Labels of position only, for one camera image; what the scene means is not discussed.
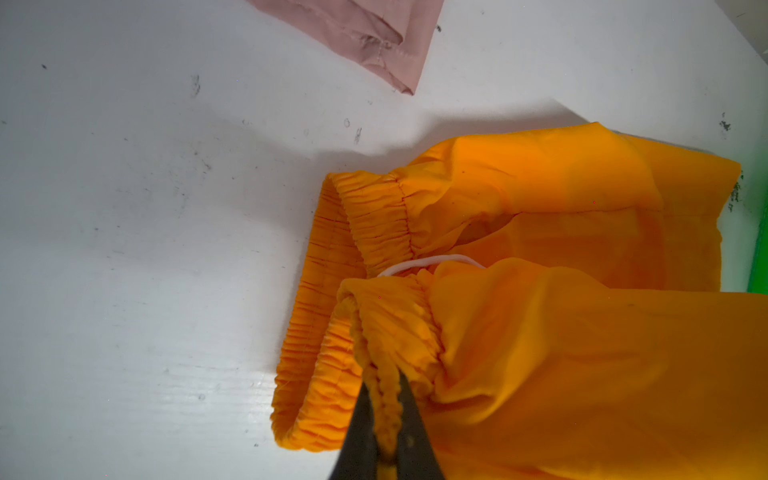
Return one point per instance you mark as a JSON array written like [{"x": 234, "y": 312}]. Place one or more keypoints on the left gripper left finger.
[{"x": 358, "y": 457}]

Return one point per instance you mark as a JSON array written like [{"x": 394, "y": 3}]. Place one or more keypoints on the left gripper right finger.
[{"x": 415, "y": 458}]

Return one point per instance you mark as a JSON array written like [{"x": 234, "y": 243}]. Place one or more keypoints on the orange shorts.
[{"x": 553, "y": 298}]

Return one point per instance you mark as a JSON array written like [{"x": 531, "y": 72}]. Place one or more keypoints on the pink shorts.
[{"x": 390, "y": 38}]

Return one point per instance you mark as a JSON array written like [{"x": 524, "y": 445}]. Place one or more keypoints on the green plastic basket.
[{"x": 758, "y": 281}]

